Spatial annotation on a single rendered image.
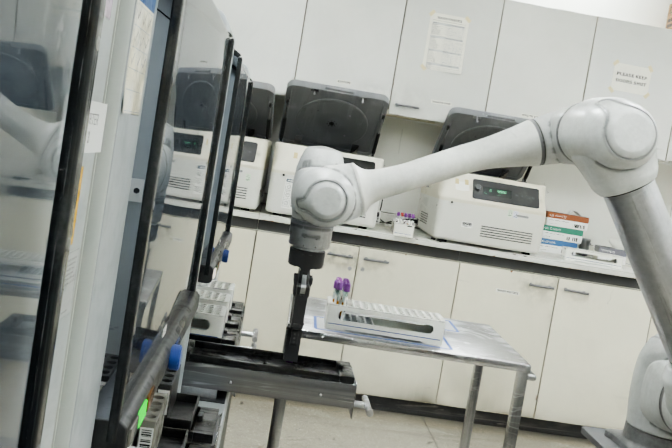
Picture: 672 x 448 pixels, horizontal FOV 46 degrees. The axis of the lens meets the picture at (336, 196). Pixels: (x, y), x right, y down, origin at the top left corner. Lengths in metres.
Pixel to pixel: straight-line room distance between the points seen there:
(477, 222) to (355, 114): 0.85
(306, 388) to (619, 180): 0.72
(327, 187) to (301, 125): 2.90
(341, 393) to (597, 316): 2.81
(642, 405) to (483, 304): 2.26
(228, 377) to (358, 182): 0.46
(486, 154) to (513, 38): 2.75
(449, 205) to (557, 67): 1.00
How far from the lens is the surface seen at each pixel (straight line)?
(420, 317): 2.01
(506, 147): 1.68
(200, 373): 1.60
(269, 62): 4.20
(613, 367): 4.39
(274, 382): 1.60
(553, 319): 4.21
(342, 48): 4.22
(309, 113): 4.22
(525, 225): 4.10
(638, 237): 1.62
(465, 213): 4.02
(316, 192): 1.41
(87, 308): 0.58
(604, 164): 1.54
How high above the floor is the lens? 1.25
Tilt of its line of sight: 3 degrees down
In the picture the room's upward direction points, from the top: 9 degrees clockwise
